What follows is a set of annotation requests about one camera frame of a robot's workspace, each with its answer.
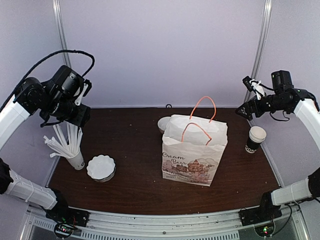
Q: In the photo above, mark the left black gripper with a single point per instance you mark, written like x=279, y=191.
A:
x=80, y=118

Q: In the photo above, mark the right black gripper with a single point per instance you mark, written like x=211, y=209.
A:
x=248, y=105

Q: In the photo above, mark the white paper takeout bag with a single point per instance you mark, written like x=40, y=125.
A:
x=192, y=148

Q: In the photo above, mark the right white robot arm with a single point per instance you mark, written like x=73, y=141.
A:
x=289, y=100

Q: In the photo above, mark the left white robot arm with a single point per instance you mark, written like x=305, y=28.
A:
x=59, y=101

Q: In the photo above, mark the bundle of wrapped straws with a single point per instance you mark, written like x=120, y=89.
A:
x=65, y=145

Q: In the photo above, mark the white cup holding straws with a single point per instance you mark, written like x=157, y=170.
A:
x=75, y=158

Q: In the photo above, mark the white fluted dish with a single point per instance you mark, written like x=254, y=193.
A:
x=101, y=168

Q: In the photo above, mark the white ceramic bowl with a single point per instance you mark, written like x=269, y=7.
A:
x=162, y=124

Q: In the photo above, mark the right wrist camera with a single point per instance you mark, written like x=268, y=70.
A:
x=255, y=86

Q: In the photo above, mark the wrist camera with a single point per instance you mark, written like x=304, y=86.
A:
x=87, y=85
x=255, y=86

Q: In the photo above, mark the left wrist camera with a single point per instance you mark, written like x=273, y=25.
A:
x=87, y=85

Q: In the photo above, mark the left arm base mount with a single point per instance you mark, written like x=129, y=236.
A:
x=68, y=216

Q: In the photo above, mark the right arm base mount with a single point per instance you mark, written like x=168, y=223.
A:
x=259, y=215

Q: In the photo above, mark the right aluminium frame post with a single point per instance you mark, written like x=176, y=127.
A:
x=264, y=30

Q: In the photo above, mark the aluminium frame post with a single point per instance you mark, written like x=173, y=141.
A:
x=264, y=30
x=59, y=23

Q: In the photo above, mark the left aluminium frame post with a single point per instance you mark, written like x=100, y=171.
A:
x=59, y=23

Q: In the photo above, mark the aluminium front rail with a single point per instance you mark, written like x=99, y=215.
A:
x=220, y=225

